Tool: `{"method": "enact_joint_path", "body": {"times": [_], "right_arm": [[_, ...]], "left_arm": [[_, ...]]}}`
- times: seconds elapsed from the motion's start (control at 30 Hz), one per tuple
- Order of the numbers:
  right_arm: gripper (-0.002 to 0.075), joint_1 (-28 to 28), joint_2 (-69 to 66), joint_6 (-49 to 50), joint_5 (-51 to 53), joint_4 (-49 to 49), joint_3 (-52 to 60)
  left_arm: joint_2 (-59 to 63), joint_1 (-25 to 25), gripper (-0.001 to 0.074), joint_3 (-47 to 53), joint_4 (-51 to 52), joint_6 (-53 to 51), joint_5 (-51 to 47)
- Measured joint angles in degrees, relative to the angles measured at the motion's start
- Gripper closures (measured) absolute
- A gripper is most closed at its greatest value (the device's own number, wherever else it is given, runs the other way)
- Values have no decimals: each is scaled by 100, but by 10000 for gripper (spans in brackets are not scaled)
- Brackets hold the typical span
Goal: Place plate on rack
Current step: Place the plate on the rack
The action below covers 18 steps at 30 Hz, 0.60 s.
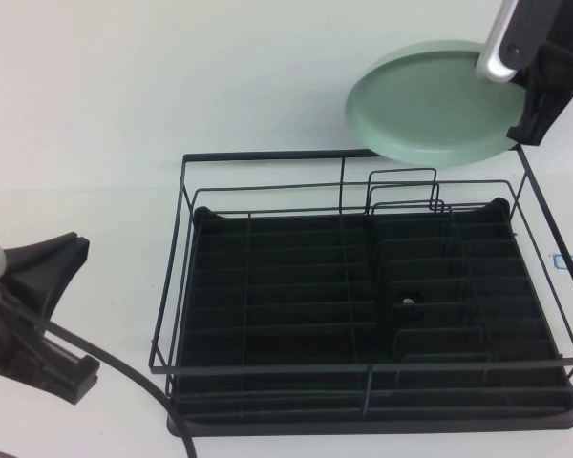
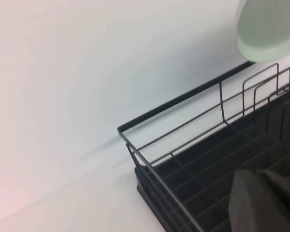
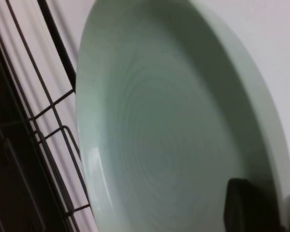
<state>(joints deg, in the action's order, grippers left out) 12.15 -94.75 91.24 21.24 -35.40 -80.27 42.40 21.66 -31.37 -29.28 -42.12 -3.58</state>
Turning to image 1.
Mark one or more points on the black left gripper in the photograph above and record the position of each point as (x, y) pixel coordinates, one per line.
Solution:
(5, 334)

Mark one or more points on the pale green round plate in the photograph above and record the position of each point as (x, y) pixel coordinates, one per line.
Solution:
(425, 105)

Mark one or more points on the black plastic drip tray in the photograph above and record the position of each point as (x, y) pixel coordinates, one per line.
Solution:
(296, 267)

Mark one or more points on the blue outlined table sticker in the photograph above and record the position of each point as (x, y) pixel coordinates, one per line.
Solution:
(569, 262)

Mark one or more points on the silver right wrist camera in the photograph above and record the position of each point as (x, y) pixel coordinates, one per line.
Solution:
(499, 57)

